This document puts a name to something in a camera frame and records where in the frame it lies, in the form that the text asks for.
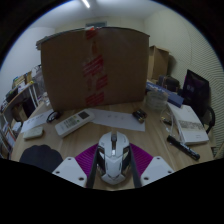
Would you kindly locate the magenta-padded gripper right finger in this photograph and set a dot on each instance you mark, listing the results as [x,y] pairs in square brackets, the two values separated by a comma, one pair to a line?
[155,168]

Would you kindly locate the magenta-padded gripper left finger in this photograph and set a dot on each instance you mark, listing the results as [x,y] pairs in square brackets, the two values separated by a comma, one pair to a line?
[71,170]

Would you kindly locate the white and black computer mouse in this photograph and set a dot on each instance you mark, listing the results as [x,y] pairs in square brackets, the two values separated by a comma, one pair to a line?
[113,160]

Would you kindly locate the dark round mouse pad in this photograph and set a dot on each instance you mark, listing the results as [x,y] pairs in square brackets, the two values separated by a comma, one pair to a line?
[41,156]

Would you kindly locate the black marker pen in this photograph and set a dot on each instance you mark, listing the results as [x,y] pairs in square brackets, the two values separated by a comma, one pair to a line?
[183,147]

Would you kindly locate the white remote with display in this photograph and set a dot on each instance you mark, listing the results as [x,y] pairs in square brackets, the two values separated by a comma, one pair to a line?
[74,122]

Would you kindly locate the slim white remote control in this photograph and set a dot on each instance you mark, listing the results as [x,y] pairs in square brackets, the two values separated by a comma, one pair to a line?
[33,133]

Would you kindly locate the white book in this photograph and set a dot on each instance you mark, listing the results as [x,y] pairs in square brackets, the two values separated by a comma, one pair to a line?
[188,125]

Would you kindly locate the plain white paper sheet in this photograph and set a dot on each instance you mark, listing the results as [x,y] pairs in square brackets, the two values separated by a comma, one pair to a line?
[118,119]

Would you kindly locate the clear plastic container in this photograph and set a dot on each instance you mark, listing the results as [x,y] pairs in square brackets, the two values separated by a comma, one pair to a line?
[157,100]

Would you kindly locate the blue flat box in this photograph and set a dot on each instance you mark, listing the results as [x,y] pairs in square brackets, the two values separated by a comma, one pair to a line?
[171,96]

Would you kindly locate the shelf unit with books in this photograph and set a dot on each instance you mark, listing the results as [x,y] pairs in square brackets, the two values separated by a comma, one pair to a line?
[6,133]

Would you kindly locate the black chair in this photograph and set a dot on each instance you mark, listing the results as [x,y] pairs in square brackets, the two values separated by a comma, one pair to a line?
[210,118]

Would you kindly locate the black bag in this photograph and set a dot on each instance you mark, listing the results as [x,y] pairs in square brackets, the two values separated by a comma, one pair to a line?
[169,83]

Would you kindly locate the black monitor screen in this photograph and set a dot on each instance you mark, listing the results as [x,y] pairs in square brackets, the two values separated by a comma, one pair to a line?
[196,90]

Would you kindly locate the white cluttered desk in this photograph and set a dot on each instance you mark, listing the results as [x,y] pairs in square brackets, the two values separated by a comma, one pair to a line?
[23,91]

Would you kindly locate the large brown cardboard box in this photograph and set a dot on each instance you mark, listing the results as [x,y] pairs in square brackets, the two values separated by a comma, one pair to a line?
[96,66]

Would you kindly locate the small brown cardboard box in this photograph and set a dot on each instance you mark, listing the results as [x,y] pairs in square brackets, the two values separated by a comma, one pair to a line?
[158,61]

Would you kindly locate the ceiling light tube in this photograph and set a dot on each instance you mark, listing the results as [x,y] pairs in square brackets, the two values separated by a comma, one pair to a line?
[86,3]

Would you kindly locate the grey wall vent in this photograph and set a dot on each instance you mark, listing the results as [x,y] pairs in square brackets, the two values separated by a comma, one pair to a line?
[96,24]

